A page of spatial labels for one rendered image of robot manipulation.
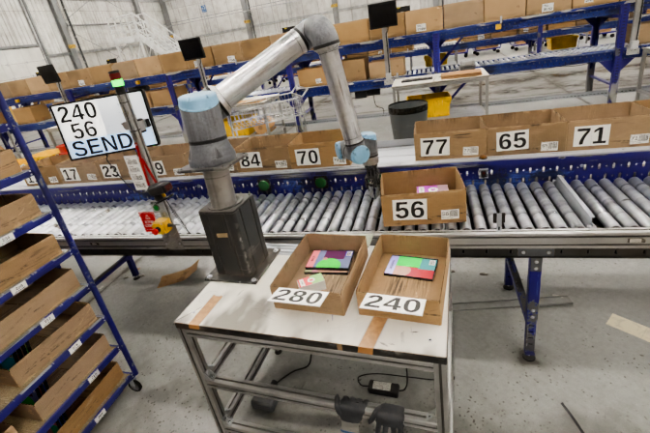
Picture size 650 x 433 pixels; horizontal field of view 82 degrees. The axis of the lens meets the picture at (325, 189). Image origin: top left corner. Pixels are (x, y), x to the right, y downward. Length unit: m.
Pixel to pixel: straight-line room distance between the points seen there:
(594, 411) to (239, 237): 1.70
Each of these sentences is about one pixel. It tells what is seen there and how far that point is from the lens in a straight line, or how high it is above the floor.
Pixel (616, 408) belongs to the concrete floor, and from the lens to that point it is 2.25.
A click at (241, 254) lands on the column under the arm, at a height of 0.87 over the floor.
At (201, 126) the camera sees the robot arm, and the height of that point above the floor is 1.42.
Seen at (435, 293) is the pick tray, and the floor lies 0.76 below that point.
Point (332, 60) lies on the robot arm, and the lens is 1.66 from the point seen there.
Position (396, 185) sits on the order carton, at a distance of 2.09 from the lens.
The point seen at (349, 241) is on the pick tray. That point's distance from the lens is 1.67.
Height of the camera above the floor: 1.68
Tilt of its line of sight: 23 degrees down
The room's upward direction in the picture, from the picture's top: 10 degrees counter-clockwise
